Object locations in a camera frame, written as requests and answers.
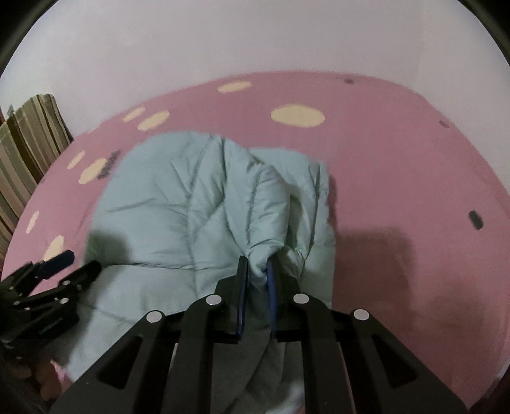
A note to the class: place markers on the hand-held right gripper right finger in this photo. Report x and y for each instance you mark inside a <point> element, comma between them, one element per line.
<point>272,296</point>

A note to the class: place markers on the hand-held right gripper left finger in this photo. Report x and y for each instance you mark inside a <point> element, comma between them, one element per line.
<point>244,302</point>

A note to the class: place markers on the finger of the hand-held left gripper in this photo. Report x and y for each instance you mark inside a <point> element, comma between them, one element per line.
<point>57,262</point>
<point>81,276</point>

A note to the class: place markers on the light green puffer jacket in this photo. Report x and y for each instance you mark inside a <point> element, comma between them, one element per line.
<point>179,207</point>

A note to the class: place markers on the person's left hand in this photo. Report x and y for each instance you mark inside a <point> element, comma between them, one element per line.
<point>50,378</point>

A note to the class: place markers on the striped cloth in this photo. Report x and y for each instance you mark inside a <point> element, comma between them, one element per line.
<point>28,151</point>

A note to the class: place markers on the pink dotted bed sheet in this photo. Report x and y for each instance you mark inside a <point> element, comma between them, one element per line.
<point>398,179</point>

